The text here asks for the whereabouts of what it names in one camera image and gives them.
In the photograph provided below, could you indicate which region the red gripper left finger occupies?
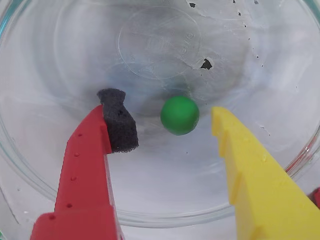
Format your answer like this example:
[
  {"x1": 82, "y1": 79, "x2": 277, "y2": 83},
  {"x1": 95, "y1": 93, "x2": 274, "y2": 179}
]
[{"x1": 29, "y1": 87, "x2": 140, "y2": 240}]

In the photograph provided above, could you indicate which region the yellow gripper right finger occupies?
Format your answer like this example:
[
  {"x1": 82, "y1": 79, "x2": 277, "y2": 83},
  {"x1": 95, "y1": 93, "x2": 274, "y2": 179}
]
[{"x1": 211, "y1": 106, "x2": 320, "y2": 240}]

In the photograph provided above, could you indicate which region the green candy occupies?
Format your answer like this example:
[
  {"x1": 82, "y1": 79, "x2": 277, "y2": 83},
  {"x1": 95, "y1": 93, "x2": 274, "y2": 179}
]
[{"x1": 159, "y1": 95, "x2": 200, "y2": 136}]

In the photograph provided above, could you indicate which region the clear glass dish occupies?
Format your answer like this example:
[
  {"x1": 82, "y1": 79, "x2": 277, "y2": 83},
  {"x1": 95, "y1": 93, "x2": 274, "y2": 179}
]
[{"x1": 0, "y1": 0, "x2": 320, "y2": 229}]

